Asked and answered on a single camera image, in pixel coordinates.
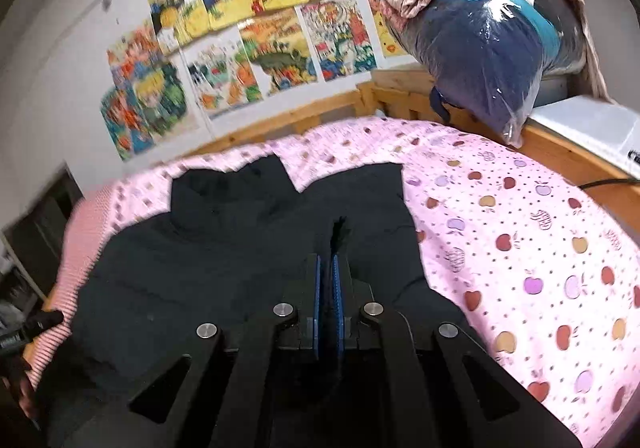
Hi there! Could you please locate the black padded jacket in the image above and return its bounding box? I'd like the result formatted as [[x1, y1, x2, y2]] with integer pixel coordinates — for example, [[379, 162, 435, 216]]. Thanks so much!
[[36, 156, 468, 447]]

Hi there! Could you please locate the clear bag of blue clothes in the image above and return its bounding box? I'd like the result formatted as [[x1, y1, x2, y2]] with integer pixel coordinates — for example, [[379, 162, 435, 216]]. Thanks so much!
[[391, 0, 586, 147]]

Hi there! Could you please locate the left hand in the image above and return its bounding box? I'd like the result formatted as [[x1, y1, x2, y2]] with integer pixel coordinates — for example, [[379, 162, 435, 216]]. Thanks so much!
[[1, 356, 36, 419]]

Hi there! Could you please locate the dark wooden cabinet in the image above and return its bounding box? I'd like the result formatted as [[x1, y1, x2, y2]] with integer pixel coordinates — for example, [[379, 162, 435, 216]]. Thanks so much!
[[1, 165, 82, 329]]

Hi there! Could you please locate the red checkered pillow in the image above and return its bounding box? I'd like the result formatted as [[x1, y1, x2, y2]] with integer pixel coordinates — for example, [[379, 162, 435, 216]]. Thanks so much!
[[26, 184, 117, 387]]

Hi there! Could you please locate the pink apple print bedsheet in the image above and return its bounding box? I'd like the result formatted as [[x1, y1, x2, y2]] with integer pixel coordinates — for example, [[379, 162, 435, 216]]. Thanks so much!
[[108, 118, 639, 447]]

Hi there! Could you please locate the vegetables and cup drawing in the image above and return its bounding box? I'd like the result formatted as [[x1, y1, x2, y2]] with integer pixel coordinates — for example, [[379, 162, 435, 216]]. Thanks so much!
[[186, 40, 264, 120]]

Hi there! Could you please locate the orange haired girl blue drawing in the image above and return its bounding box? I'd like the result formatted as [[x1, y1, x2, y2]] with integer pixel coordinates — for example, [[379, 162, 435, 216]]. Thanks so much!
[[101, 88, 155, 162]]

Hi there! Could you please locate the orange landscape green dinosaur drawing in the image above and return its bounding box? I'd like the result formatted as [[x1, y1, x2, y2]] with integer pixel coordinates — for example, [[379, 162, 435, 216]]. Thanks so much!
[[239, 8, 318, 95]]

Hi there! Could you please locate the blond boy green leaves drawing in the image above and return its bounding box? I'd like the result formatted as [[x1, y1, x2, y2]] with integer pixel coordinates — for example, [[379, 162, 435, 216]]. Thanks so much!
[[132, 62, 198, 144]]

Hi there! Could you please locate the yellow bear drawing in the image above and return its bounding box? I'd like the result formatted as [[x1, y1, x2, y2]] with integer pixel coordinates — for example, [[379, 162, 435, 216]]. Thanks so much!
[[368, 0, 407, 58]]

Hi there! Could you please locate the colourful collage drawing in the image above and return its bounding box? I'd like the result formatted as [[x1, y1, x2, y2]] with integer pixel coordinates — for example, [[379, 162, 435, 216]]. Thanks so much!
[[300, 0, 378, 81]]

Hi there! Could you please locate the red haired girl drawing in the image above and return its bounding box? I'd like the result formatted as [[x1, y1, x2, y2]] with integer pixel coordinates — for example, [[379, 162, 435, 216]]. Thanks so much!
[[106, 17, 164, 88]]

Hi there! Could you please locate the white storage box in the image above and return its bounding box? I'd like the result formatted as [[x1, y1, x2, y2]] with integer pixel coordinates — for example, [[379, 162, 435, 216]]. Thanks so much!
[[530, 95, 639, 179]]

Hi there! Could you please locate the pineapple and black square drawing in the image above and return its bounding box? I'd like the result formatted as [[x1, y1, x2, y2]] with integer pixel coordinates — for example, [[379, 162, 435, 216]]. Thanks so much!
[[148, 0, 210, 56]]

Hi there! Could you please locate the wooden bed frame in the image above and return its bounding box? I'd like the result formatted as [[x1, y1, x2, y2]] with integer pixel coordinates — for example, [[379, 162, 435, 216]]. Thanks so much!
[[186, 66, 640, 249]]

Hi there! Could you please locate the black cable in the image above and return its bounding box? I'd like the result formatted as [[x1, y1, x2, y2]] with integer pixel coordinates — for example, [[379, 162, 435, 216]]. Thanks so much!
[[578, 176, 640, 192]]

